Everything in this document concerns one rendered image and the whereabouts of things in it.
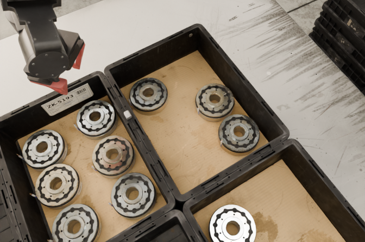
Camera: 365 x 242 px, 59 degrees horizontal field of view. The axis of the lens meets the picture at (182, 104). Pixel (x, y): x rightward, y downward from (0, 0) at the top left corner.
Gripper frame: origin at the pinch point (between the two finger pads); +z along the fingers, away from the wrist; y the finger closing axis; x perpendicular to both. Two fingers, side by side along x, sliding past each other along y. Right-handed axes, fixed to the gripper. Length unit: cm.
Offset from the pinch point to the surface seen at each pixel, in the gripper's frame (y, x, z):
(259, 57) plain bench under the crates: 42, -39, 37
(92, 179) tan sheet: -14.1, -4.0, 23.1
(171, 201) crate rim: -16.0, -25.4, 13.0
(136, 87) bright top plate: 12.1, -6.8, 20.4
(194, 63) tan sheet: 25.5, -20.1, 23.5
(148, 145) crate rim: -5.4, -17.1, 13.2
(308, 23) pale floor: 131, -70, 107
